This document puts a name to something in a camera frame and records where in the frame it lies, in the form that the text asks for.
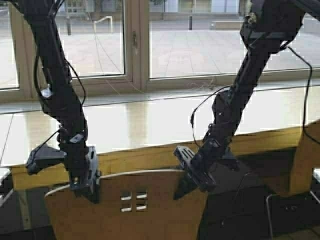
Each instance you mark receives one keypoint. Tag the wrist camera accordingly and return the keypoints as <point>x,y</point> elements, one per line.
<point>229,160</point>
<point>43,157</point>

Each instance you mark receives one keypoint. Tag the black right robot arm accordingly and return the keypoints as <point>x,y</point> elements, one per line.
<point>267,29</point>

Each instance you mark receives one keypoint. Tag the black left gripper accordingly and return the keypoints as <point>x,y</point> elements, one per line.
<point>81,163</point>

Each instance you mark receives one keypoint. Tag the long wooden window counter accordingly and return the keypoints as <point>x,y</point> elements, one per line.
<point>141,135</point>

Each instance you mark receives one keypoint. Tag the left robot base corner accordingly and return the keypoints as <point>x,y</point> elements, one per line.
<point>6,184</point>

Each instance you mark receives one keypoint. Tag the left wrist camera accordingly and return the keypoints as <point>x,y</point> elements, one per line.
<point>43,157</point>

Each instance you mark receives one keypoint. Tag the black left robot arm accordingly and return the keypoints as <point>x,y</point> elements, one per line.
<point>58,99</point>

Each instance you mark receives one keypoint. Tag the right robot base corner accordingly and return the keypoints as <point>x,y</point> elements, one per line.
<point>315,185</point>

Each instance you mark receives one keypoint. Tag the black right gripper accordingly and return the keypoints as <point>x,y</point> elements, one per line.
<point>197,167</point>

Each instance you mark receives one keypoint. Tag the wooden chair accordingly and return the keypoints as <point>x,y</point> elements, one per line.
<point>136,205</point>
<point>284,158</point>

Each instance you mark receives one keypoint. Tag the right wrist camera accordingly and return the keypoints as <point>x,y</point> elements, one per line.
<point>229,160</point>

